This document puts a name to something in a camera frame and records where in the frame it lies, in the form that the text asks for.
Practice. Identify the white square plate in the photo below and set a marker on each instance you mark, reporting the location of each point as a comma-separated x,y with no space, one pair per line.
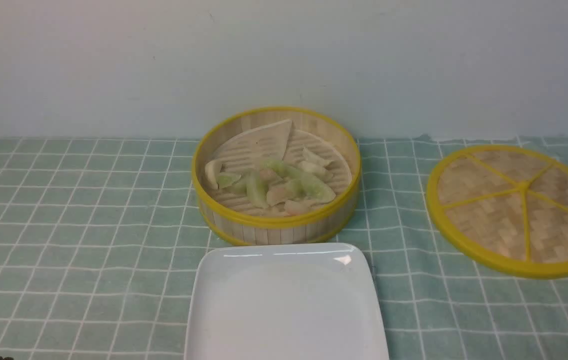
312,301

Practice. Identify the pink dumpling centre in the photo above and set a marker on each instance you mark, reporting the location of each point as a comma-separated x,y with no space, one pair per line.
285,191

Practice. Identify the pale dumpling front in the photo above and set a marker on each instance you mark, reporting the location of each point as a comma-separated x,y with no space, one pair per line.
298,207

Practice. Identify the white dumpling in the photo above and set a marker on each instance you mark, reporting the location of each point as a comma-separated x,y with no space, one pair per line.
212,170
314,158
316,169

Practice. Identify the white dumpling back right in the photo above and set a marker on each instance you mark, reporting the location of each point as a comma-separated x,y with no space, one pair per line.
314,158

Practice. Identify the bamboo steamer basket yellow rim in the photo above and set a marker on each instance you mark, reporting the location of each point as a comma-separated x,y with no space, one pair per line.
242,142

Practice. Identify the small green dumpling left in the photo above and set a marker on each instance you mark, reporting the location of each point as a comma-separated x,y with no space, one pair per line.
227,179

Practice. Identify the white dumpling far left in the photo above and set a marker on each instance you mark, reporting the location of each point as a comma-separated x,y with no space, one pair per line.
212,170

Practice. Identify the green checkered tablecloth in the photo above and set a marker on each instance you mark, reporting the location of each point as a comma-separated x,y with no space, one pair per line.
100,238

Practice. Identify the bamboo steamer lid yellow rim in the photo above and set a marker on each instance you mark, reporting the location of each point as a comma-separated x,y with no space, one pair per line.
505,207

